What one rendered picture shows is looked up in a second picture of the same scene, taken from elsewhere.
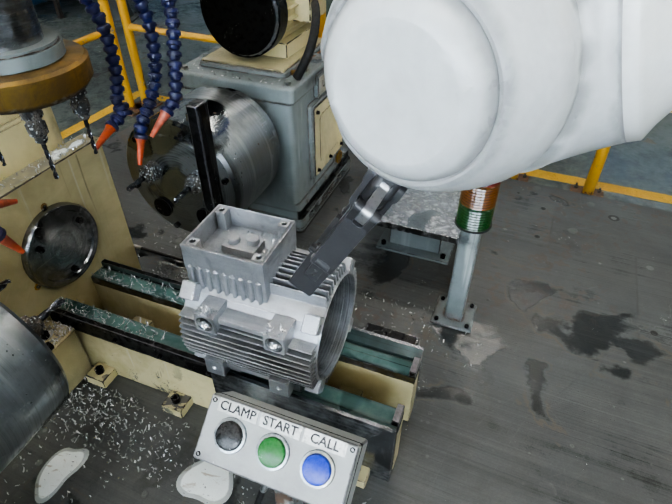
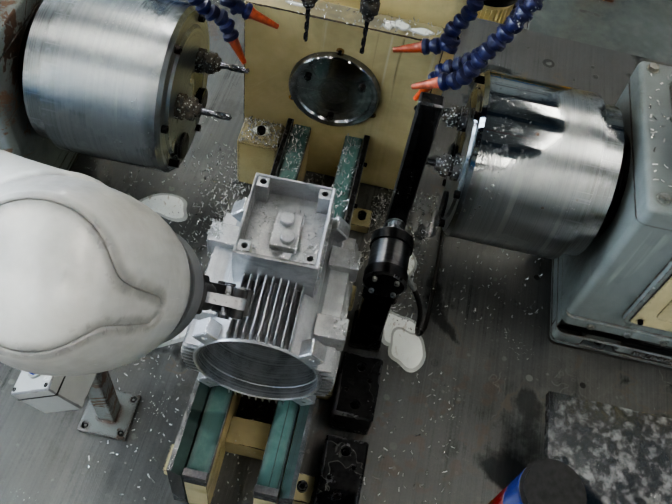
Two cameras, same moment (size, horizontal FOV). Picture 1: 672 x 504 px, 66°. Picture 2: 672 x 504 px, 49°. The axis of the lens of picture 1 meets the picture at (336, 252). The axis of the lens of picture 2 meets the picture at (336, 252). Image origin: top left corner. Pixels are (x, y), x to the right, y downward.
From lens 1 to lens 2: 0.63 m
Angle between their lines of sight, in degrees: 48
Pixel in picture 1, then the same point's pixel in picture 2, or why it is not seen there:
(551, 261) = not seen: outside the picture
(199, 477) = not seen: hidden behind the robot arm
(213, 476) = not seen: hidden behind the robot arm
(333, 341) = (278, 387)
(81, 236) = (356, 100)
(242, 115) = (564, 167)
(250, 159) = (509, 208)
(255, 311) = (227, 275)
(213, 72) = (656, 103)
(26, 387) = (124, 132)
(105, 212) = (400, 105)
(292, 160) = (597, 271)
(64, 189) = (370, 55)
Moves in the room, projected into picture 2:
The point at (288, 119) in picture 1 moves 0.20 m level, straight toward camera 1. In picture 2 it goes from (625, 230) to (489, 257)
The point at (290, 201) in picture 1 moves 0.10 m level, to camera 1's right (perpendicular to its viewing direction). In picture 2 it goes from (567, 302) to (591, 360)
